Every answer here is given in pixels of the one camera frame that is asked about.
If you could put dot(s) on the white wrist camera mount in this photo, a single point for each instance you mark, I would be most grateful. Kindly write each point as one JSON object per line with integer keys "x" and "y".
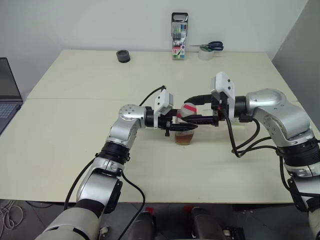
{"x": 223, "y": 83}
{"x": 162, "y": 102}

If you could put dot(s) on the clear bottle with brown drink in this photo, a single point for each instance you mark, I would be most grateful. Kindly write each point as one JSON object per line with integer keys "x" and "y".
{"x": 185, "y": 138}

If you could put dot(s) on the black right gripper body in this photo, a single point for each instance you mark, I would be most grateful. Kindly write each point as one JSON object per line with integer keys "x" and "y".
{"x": 220, "y": 110}

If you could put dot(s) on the white red-striped bottle cap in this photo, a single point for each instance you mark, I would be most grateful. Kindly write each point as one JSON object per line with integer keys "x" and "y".
{"x": 188, "y": 109}

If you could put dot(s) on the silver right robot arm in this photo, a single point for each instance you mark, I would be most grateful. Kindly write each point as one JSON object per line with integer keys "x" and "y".
{"x": 270, "y": 100}

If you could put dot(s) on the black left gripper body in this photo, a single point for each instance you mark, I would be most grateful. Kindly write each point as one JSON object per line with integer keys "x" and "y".
{"x": 166, "y": 122}

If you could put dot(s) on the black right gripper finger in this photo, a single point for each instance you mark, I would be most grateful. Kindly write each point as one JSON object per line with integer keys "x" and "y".
{"x": 200, "y": 100}
{"x": 202, "y": 120}

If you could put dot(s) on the marker pen set case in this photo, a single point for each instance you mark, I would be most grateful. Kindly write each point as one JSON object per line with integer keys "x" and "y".
{"x": 179, "y": 37}

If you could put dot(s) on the clear tape roll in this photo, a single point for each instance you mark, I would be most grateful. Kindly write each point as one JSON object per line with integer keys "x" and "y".
{"x": 206, "y": 56}

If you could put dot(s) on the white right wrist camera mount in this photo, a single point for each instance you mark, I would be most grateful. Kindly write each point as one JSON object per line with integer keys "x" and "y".
{"x": 223, "y": 83}

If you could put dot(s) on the dark grey laptop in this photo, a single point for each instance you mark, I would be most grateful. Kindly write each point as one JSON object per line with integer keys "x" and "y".
{"x": 7, "y": 105}

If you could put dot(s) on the dark rounded shape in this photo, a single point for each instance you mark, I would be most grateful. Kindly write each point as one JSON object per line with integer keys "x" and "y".
{"x": 143, "y": 225}
{"x": 205, "y": 223}

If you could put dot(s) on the black round lid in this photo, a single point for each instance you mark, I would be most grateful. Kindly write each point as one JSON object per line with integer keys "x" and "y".
{"x": 123, "y": 57}

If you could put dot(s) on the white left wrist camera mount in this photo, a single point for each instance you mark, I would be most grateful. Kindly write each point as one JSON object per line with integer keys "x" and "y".
{"x": 162, "y": 102}

